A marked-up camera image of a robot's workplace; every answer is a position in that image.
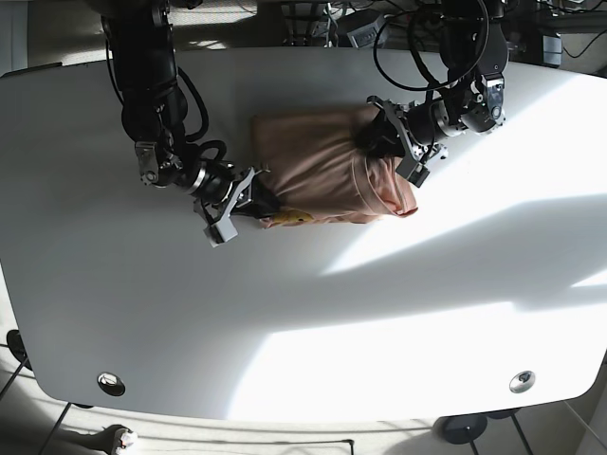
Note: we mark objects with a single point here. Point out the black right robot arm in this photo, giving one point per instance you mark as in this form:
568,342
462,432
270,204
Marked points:
167,120

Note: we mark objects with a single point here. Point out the left black table leg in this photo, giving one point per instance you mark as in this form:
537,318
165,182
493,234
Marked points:
54,429

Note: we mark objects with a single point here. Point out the left silver table grommet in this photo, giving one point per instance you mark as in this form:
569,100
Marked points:
111,384

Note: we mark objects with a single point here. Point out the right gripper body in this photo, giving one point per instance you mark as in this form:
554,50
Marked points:
219,192

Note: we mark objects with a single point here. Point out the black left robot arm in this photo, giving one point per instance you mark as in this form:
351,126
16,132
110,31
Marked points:
473,49

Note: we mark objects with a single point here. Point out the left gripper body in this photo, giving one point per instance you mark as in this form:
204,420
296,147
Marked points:
410,132

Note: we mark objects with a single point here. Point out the right silver table grommet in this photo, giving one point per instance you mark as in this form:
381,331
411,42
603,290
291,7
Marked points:
522,382

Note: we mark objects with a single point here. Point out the peach T-shirt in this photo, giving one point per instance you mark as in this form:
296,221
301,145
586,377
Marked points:
320,176

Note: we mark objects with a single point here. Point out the white sneaker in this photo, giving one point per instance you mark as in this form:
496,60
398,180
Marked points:
125,442

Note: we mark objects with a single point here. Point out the grey multi-socket box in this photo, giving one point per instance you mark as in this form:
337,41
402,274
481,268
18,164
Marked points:
362,28

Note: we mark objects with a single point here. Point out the silver table grommet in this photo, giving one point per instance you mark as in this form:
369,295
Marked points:
111,384
522,382

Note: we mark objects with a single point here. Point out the black round stand base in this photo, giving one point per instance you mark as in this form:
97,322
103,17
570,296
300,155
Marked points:
463,429

